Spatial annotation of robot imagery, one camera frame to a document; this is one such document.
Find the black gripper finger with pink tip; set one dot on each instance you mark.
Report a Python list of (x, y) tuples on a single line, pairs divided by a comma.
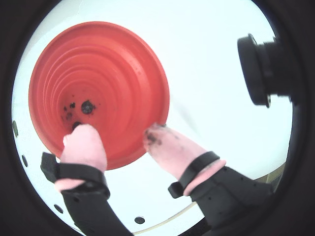
[(83, 152), (177, 152)]

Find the red collapsible silicone cup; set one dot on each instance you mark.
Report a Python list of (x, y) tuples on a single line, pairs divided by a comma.
[(110, 61)]

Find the large white base sheet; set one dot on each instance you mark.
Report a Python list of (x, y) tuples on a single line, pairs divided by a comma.
[(147, 191)]

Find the large dark blueberry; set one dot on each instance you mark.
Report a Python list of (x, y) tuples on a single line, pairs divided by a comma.
[(24, 160), (15, 127)]

